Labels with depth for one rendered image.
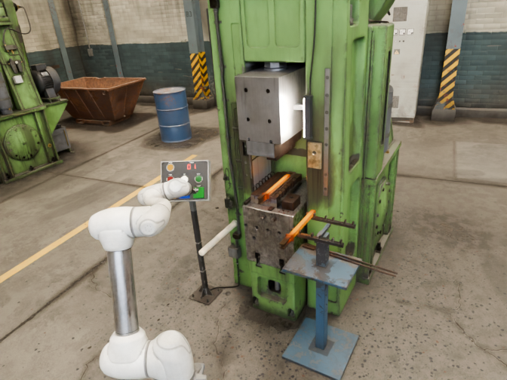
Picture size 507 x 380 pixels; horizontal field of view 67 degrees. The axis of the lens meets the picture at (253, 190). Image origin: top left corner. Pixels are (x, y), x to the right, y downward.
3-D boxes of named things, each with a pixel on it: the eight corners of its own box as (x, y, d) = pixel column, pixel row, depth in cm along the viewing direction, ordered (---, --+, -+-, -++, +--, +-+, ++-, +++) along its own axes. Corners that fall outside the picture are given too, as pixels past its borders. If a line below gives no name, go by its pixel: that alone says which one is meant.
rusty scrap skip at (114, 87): (117, 130, 789) (107, 89, 753) (52, 125, 866) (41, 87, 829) (153, 115, 887) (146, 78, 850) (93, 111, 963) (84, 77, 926)
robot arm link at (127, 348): (147, 386, 164) (96, 389, 165) (158, 365, 181) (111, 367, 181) (130, 208, 157) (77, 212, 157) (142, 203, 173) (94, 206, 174)
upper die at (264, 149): (274, 158, 241) (274, 143, 237) (247, 154, 250) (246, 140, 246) (301, 138, 273) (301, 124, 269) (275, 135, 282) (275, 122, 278)
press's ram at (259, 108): (293, 146, 230) (292, 78, 213) (239, 139, 248) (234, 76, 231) (319, 127, 263) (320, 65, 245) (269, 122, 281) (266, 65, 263)
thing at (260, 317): (290, 344, 268) (290, 342, 268) (221, 317, 295) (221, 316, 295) (311, 307, 298) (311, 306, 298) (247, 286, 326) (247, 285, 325)
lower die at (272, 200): (276, 208, 256) (276, 197, 252) (250, 203, 266) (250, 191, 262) (302, 183, 288) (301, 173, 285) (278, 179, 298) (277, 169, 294)
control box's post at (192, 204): (207, 296, 318) (188, 176, 271) (203, 295, 320) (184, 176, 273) (209, 293, 321) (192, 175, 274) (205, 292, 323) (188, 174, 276)
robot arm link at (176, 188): (188, 176, 225) (167, 182, 227) (180, 174, 210) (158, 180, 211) (192, 194, 224) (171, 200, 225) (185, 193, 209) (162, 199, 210)
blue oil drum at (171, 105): (180, 144, 684) (173, 93, 645) (154, 141, 707) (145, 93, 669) (198, 134, 731) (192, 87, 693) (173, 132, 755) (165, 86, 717)
